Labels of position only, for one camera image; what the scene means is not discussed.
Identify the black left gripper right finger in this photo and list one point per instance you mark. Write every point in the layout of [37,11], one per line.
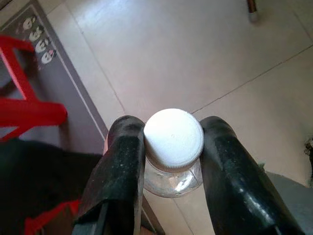
[234,186]

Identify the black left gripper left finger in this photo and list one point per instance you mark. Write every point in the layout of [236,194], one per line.
[117,176]

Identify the clear plastic bottle white cap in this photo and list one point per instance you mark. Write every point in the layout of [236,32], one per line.
[173,137]

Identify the grey left robot leg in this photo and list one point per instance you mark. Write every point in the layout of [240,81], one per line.
[293,195]

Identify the red plastic stool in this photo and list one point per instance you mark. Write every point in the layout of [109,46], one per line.
[27,115]

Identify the wooden furniture leg white foot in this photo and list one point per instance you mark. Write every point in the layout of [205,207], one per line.
[252,7]

